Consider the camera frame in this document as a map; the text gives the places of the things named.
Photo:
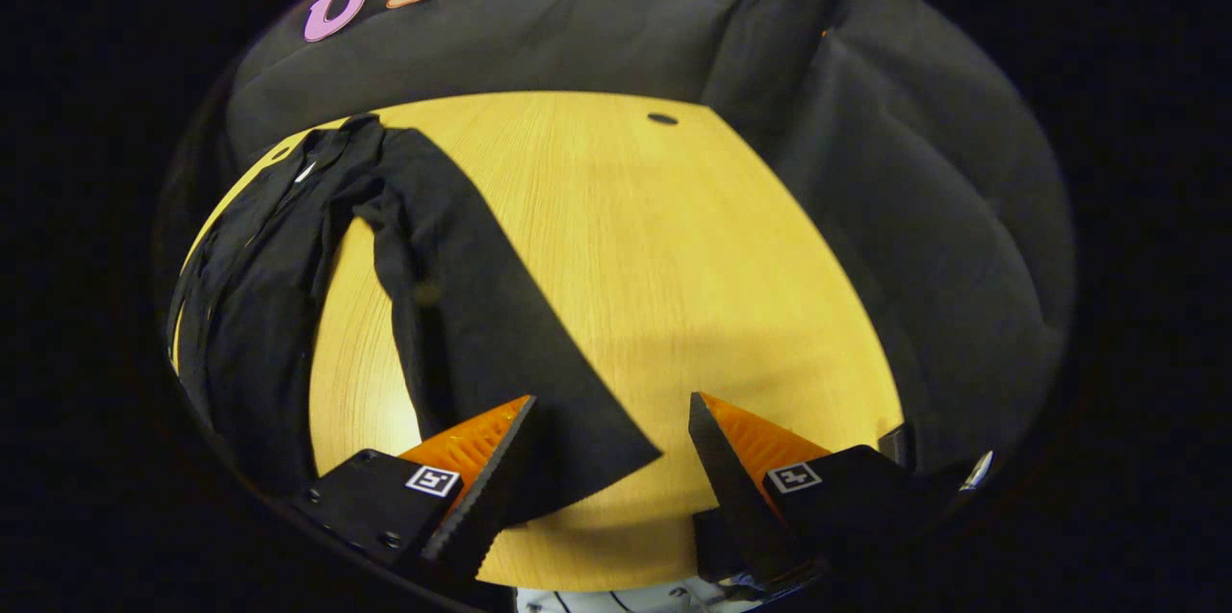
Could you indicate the black button-up shirt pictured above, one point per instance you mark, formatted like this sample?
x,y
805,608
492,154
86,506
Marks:
x,y
462,305

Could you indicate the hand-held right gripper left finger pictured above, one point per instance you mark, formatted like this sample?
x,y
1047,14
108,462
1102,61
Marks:
x,y
500,488

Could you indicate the white printed clothing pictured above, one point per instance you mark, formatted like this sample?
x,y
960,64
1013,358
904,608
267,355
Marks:
x,y
626,601

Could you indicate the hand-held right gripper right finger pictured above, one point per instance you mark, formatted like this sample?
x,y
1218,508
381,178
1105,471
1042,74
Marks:
x,y
736,488

